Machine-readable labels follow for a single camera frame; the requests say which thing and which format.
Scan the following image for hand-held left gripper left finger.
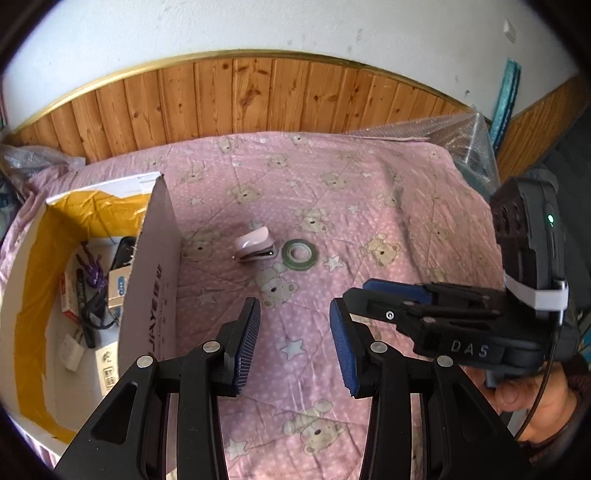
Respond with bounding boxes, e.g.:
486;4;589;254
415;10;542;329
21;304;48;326
53;296;262;480

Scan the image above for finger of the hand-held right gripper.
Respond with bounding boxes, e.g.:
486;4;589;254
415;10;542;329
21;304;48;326
362;278;507;309
344;287;505;334

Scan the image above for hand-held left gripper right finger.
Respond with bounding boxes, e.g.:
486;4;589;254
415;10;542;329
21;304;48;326
329;298;528;480

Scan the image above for green tape roll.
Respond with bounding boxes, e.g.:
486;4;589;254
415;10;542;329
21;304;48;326
281;239;321;270

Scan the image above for pink stapler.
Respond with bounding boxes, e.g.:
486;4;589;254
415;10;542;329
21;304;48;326
233;227;278;262

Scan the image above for white cardboard box yellow tape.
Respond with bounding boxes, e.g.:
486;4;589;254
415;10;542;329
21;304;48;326
0;172;186;455

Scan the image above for gold and blue small box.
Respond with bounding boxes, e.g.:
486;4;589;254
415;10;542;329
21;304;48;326
107;268;133;311

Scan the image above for white printed box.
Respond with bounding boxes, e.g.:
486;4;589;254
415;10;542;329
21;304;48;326
95;344;122;397

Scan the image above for black plastic item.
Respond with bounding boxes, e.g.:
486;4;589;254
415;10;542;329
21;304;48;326
112;236;138;270

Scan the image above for black marker pen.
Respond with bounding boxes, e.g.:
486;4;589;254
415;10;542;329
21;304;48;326
76;270;98;350

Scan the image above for purple fuzzy wire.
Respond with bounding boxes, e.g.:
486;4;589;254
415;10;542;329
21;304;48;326
78;241;106;288

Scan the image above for white charger plug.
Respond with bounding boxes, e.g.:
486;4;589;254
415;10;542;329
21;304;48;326
61;335;86;372

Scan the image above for red and white small box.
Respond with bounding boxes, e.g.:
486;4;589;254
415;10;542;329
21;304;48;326
60;271;86;320

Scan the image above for person's right forearm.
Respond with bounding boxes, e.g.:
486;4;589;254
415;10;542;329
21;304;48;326
524;357;591;469

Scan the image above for person's right hand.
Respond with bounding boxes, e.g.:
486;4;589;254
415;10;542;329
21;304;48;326
484;362;579;445

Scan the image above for pink bear printed blanket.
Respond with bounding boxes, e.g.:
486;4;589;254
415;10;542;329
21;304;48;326
0;131;509;480

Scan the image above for large bubble wrap sheet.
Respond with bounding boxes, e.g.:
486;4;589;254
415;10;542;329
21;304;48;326
351;113;500;205

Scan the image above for teal strips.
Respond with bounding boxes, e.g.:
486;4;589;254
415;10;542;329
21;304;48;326
489;58;523;149

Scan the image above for small bubble wrap sheet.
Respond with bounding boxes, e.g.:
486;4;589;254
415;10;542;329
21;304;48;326
0;144;86;186

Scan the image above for black cable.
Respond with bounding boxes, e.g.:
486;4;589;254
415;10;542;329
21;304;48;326
513;309;565;439

